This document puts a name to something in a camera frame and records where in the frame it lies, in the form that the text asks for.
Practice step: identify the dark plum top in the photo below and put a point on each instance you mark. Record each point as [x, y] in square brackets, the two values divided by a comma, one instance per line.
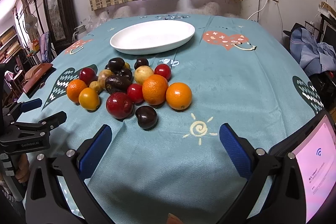
[126, 73]

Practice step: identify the tablet with pink screen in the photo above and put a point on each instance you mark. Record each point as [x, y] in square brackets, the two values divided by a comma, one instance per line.
[313, 147]

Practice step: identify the yellow passion fruit back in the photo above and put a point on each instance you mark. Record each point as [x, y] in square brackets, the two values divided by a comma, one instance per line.
[142, 73]

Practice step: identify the orange far right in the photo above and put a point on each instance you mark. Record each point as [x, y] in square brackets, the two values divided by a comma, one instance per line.
[179, 96]

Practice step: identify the small red plum middle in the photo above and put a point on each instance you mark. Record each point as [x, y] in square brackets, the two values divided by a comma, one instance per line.
[134, 91]

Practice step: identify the teal patterned tablecloth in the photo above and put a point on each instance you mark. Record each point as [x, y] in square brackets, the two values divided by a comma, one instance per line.
[237, 73]

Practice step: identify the dark plum front right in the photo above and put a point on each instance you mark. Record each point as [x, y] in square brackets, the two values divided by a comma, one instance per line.
[146, 117]

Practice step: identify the standing fan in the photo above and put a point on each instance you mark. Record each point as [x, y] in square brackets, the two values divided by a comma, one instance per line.
[31, 24]

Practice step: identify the orange middle right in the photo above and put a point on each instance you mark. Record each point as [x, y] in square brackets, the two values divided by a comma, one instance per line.
[154, 89]

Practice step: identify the dark plum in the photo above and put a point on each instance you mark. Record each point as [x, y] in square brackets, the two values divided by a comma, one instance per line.
[141, 62]
[126, 73]
[116, 64]
[146, 117]

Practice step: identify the blue clothes pile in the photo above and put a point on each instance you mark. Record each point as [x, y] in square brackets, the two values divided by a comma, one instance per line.
[312, 57]

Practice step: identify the small yellow fruit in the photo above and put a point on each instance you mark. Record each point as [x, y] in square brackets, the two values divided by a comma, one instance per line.
[95, 85]

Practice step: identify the dark framed painting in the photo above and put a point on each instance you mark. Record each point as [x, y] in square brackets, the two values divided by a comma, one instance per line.
[61, 22]

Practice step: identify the white oval plate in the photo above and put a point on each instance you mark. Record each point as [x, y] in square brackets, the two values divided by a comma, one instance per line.
[152, 37]

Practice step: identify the large front-left orange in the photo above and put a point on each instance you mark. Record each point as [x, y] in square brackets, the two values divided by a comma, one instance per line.
[74, 88]

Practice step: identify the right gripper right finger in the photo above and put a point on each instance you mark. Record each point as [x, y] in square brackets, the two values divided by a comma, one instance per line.
[285, 202]

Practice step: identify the red plum front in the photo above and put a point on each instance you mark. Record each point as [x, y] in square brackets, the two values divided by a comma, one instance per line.
[119, 105]

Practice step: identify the small red plum back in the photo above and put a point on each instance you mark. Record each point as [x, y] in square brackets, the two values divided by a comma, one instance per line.
[163, 70]

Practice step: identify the small red plum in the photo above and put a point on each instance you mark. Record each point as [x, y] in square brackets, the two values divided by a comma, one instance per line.
[163, 70]
[134, 91]

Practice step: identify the red plum left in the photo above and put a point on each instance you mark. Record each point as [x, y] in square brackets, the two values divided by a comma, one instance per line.
[87, 75]

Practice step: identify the yellow-orange persimmon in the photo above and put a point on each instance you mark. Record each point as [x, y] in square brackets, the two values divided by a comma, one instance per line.
[89, 99]

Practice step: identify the dark plum left back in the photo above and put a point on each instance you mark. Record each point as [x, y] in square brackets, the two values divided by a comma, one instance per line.
[116, 64]

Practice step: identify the white kettle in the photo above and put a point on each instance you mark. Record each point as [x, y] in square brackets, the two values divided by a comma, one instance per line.
[80, 32]

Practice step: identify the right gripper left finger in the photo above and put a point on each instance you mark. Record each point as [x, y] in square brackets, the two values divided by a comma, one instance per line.
[45, 201]

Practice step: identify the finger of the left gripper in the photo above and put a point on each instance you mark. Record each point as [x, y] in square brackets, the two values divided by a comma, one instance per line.
[50, 121]
[31, 105]

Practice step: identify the dark plum back right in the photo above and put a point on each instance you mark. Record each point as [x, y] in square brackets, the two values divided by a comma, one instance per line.
[141, 62]

